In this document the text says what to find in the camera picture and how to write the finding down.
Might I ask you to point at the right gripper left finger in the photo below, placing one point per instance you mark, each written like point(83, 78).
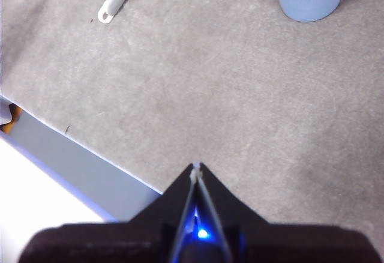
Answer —
point(120, 242)

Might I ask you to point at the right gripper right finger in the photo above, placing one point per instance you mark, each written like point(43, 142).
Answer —
point(285, 243)

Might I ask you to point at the pale grey table side panel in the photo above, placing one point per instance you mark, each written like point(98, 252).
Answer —
point(75, 167)

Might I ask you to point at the orange and black object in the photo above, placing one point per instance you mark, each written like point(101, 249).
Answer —
point(13, 119)

